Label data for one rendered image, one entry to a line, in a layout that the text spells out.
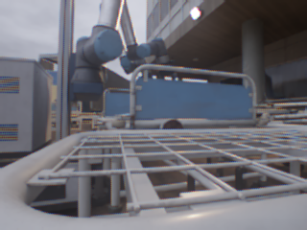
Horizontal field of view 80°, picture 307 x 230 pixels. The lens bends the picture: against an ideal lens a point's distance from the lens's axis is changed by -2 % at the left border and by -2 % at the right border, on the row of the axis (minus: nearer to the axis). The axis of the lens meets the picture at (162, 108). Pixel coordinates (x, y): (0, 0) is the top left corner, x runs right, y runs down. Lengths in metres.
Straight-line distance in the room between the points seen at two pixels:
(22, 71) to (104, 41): 0.47
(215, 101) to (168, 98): 0.27
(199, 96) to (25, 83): 0.91
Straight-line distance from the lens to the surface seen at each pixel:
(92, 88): 1.12
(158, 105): 0.89
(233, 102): 1.12
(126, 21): 1.38
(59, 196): 1.18
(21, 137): 1.21
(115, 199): 0.90
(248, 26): 6.32
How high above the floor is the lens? 0.55
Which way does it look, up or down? 2 degrees up
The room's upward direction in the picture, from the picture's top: straight up
